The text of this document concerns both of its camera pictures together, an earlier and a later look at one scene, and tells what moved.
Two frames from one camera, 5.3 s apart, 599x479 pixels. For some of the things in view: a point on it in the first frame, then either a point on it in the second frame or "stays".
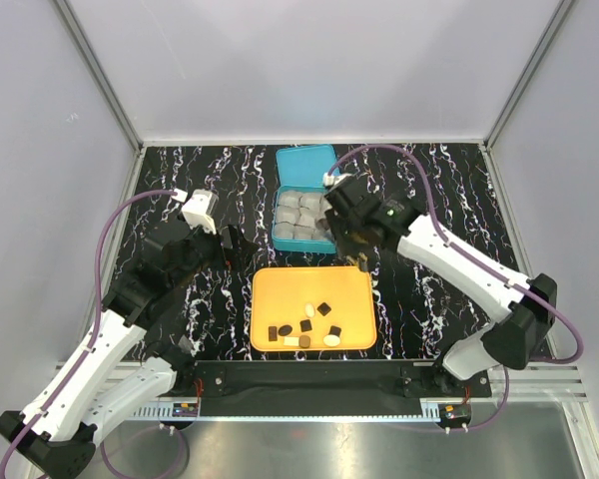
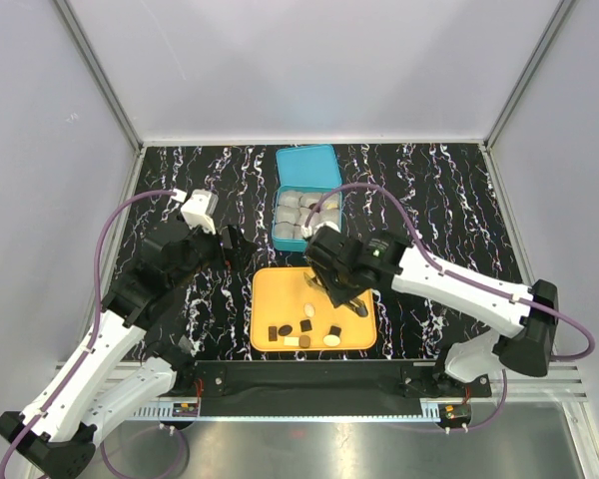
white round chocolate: x=331 y=340 stays
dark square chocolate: x=305 y=325 stays
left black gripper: x=236 y=255 stays
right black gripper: x=334 y=223 → x=336 y=295
